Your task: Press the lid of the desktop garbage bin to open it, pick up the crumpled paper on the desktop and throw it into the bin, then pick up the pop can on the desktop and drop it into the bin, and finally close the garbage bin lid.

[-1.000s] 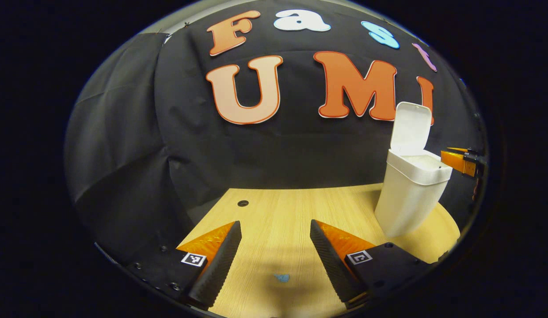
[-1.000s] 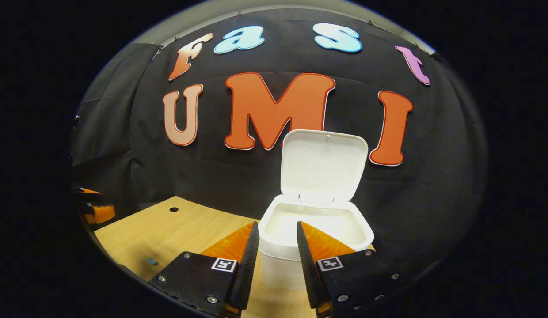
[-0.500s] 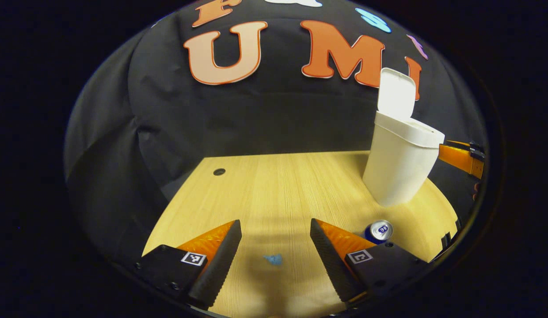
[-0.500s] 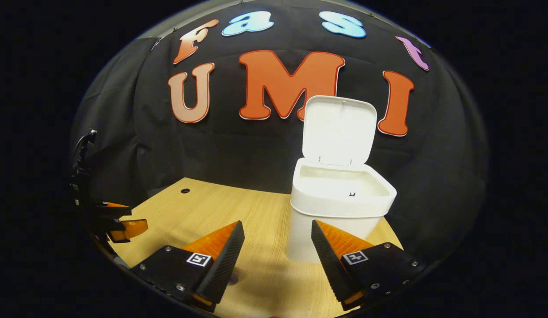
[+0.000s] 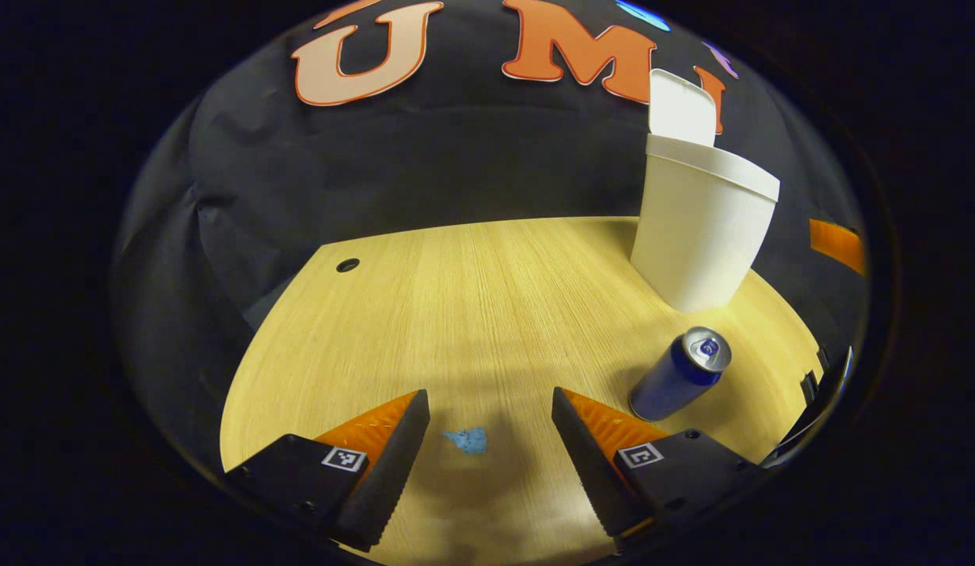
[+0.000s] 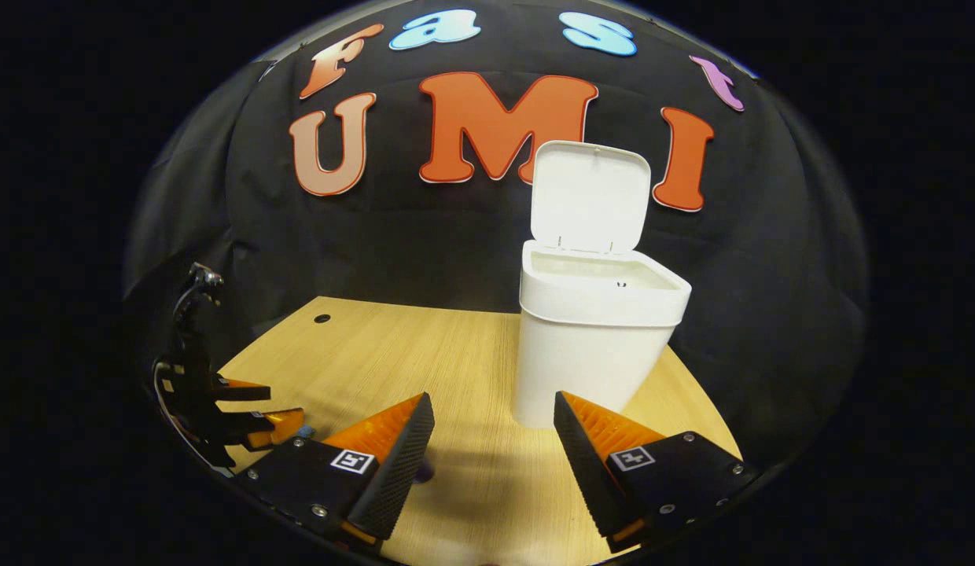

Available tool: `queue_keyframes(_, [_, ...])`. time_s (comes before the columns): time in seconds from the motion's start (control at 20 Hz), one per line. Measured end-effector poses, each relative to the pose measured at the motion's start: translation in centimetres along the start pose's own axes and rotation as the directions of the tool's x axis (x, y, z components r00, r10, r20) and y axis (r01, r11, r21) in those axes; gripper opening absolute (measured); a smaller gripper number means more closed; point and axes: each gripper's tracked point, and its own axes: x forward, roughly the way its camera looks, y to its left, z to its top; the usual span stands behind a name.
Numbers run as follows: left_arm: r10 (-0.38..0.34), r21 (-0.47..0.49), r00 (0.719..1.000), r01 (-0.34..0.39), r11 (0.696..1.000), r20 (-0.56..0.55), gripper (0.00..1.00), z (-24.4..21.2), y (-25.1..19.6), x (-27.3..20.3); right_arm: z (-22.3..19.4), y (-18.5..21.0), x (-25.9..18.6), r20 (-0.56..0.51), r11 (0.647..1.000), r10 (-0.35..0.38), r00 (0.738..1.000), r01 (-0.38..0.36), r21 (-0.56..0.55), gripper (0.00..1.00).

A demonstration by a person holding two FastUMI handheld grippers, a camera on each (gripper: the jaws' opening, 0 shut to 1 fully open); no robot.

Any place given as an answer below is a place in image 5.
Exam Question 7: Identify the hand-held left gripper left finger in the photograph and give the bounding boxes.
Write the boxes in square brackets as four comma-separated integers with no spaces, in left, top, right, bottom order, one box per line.
[224,389,432,553]

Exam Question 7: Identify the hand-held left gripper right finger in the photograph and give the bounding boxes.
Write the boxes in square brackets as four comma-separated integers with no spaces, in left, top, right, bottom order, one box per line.
[550,387,771,539]

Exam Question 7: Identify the blue paper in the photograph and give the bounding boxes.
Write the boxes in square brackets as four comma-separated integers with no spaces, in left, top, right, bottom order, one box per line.
[443,427,489,455]

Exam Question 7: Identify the blue pop can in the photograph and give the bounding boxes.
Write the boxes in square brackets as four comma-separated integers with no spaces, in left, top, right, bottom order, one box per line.
[629,326,733,423]

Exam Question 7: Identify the white desktop garbage bin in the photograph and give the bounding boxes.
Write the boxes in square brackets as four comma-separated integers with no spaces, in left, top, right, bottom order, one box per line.
[631,68,781,314]

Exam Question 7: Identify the wooden desktop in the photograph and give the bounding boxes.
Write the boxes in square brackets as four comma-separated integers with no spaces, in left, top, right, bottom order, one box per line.
[220,216,822,566]

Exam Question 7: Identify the black backdrop cloth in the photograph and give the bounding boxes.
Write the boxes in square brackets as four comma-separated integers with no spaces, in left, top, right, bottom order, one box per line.
[114,0,866,472]

